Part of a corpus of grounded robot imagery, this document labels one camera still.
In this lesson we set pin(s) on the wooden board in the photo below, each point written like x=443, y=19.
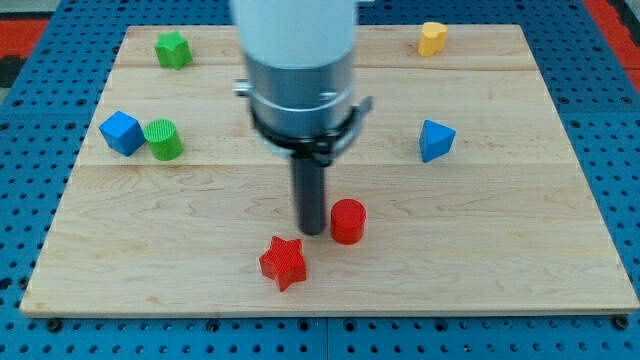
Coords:
x=504, y=224

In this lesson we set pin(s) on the green cylinder block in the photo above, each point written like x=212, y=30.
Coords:
x=163, y=139

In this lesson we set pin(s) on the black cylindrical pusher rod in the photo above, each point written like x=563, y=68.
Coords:
x=308, y=182

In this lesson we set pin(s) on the blue cube block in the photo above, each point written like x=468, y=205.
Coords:
x=122, y=133

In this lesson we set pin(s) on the yellow heart block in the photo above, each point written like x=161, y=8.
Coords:
x=432, y=39

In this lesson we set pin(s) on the green star block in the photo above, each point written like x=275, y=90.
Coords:
x=173, y=50

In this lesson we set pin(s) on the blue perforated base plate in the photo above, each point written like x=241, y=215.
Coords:
x=49, y=107

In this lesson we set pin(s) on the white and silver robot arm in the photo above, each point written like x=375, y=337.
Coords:
x=299, y=87

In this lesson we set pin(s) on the red cylinder block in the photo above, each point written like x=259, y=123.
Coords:
x=348, y=218

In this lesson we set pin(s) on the red star block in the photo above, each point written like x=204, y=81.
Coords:
x=284, y=262

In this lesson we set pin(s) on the blue triangle block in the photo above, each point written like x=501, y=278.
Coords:
x=435, y=140

